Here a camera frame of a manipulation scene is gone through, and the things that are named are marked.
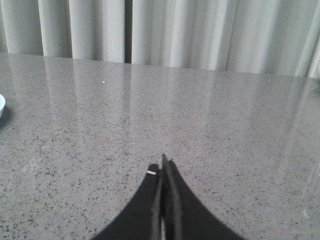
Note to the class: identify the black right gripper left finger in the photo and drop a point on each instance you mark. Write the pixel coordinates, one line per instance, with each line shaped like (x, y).
(141, 219)

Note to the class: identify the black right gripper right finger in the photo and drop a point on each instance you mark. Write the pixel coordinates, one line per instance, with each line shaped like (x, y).
(184, 216)

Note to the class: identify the light blue round plate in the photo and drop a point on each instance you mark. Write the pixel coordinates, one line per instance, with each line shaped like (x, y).
(2, 104)

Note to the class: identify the white pleated curtain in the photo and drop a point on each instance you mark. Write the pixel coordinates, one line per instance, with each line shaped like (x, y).
(255, 36)

